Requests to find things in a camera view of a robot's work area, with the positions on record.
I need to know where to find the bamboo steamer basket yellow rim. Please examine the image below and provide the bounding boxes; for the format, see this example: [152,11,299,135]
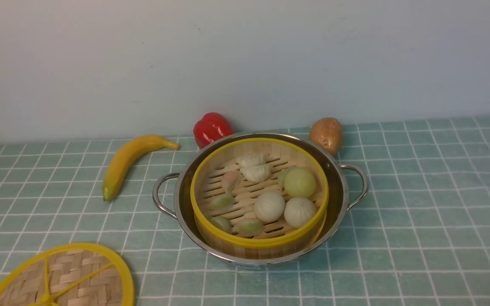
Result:
[189,133,332,260]

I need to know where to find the woven bamboo steamer lid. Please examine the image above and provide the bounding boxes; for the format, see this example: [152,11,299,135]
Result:
[0,243,136,306]

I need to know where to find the stainless steel pot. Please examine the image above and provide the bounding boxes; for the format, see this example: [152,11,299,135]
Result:
[152,132,369,267]

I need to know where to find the white dumpling upper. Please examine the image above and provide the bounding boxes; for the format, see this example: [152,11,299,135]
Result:
[236,153,269,168]

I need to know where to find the white dumpling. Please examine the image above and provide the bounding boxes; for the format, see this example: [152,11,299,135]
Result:
[236,153,269,168]
[240,164,272,183]

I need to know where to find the white dumpling lower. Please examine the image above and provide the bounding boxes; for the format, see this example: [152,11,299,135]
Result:
[240,164,272,183]

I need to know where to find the pink-tinted dumpling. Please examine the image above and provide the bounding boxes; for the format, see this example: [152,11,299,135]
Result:
[220,170,243,193]

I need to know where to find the red bell pepper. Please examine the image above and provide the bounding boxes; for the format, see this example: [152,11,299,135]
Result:
[193,112,234,149]

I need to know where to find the green dumpling upper left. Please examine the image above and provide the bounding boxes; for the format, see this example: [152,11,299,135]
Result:
[208,193,235,213]

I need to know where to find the green dumpling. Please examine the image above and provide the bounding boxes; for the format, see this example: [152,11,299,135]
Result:
[208,193,235,213]
[234,219,265,238]
[209,216,233,235]

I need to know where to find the white steamed bun left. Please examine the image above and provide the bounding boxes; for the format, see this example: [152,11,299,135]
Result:
[254,190,285,223]

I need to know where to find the green steamed bun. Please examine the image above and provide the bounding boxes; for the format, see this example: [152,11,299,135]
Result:
[278,166,316,198]

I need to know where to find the green dumpling bottom left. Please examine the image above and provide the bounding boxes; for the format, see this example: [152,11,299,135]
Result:
[209,216,233,235]

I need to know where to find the green dumpling bottom centre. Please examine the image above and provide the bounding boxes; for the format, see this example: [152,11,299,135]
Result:
[234,219,265,238]

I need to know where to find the brown potato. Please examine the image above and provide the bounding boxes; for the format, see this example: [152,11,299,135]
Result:
[309,117,344,157]

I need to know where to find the yellow banana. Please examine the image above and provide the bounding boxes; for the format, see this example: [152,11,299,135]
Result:
[102,134,179,203]

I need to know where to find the green checkered tablecloth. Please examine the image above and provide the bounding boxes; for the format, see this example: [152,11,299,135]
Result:
[0,116,490,306]

